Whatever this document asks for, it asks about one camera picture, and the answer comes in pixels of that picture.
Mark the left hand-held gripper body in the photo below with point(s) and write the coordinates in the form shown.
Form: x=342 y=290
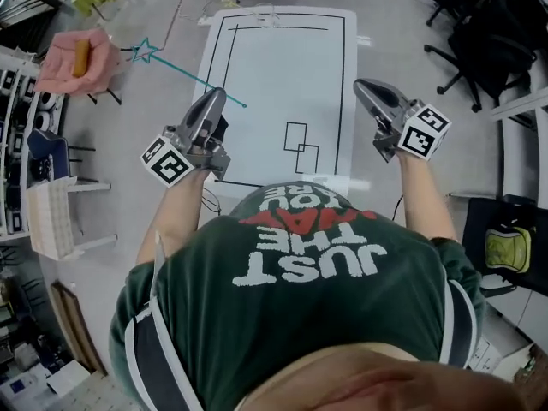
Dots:
x=167 y=165

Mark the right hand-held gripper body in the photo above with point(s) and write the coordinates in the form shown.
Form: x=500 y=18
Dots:
x=421 y=139

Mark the blue star straw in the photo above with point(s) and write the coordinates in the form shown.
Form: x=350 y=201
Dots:
x=184 y=71

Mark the clear glass cup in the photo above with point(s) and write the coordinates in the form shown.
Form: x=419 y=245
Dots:
x=266 y=20

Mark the person's left forearm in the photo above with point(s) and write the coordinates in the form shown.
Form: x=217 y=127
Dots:
x=180 y=212

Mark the person's right forearm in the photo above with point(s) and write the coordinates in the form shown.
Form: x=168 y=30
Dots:
x=421 y=199

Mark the yellow star straw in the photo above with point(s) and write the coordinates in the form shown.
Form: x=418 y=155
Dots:
x=229 y=2

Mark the black bag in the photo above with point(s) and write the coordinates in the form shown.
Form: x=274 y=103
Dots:
x=479 y=229

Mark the blue chair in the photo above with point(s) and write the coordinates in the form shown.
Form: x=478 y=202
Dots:
x=47 y=148

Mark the beige checked chair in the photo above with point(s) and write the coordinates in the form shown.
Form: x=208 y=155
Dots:
x=49 y=216

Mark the orange cylinder cushion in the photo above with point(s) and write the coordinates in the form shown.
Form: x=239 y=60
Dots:
x=80 y=58

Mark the white table with black lines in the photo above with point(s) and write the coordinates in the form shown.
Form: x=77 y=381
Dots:
x=278 y=79

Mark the yellow-green pouch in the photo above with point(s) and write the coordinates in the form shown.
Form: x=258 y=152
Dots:
x=509 y=251

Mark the pink chair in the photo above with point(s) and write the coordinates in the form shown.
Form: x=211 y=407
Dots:
x=60 y=71

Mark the white power strip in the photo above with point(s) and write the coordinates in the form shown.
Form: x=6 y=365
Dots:
x=204 y=19

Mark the white storage shelf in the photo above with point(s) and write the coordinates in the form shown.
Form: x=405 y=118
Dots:
x=13 y=101

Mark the wooden framed panel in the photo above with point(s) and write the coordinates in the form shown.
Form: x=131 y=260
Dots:
x=75 y=323

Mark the person's green printed shirt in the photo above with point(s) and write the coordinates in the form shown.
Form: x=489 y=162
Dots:
x=291 y=323

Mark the white low cabinet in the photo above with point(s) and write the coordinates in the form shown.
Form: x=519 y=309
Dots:
x=484 y=353

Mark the person's face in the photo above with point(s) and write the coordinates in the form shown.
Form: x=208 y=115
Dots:
x=385 y=388

